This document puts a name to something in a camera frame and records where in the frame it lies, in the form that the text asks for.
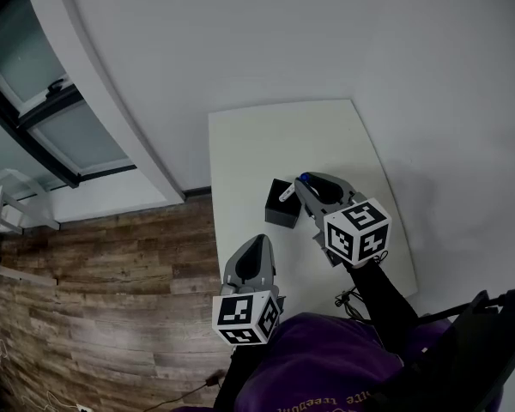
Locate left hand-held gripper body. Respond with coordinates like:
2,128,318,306
211,284,287,347

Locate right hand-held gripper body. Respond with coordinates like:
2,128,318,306
312,191,391,270

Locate white pen with blue cap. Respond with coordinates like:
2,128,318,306
279,173,312,203

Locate black box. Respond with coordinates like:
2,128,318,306
264,178,303,230

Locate person's left forearm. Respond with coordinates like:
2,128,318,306
214,343,278,412

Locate person's right forearm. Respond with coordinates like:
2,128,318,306
345,258,421,354

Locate person's purple shirt torso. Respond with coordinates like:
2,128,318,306
233,311,456,412

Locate black chest-mounted device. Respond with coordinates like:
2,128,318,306
368,287,515,412

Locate black-framed window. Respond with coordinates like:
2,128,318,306
0,0,137,188

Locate black floor cable with plug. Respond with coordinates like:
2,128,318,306
143,369,225,412

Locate thin black cord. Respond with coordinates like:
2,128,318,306
334,250,390,319

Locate thin white floor cable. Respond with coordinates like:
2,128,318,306
0,302,94,412

